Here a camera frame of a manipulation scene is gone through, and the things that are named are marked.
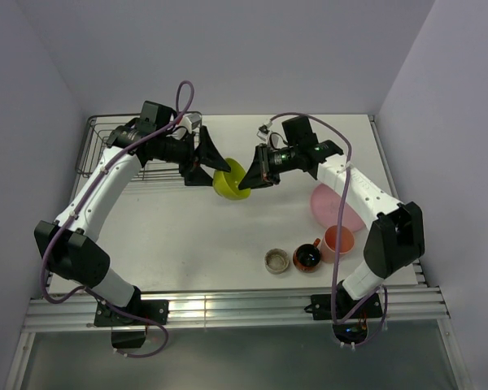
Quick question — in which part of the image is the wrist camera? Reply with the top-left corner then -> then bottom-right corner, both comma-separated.
179,112 -> 203,132
257,121 -> 284,150

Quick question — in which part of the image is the speckled ceramic cup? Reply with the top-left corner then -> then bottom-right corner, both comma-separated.
264,249 -> 290,275

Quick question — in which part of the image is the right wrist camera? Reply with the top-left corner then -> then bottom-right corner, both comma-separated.
257,121 -> 284,150

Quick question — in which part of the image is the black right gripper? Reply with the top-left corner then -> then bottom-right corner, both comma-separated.
239,143 -> 299,190

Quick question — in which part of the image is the orange black mug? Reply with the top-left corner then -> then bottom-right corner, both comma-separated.
292,238 -> 321,273

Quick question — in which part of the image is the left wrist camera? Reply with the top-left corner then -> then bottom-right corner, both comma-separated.
179,112 -> 203,132

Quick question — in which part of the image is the wire dish rack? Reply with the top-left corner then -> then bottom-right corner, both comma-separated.
77,111 -> 205,184

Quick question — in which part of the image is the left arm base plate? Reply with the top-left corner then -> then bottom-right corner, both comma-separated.
93,300 -> 169,358

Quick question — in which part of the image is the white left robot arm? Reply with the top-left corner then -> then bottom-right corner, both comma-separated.
34,102 -> 231,324

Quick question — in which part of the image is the green bowl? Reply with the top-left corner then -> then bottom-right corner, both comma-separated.
212,158 -> 251,201

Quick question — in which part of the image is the pink tumbler cup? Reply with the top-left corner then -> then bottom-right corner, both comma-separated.
320,225 -> 355,263

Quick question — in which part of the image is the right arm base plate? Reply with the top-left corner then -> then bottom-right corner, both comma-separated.
303,294 -> 383,321

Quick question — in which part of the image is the aluminium table rail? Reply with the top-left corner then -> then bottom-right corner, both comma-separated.
21,284 -> 450,333

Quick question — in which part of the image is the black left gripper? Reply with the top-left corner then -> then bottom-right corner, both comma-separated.
156,127 -> 230,188

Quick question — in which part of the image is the pink plate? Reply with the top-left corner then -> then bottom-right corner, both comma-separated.
310,184 -> 365,232

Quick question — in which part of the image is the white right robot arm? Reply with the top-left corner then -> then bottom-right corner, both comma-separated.
238,113 -> 425,322

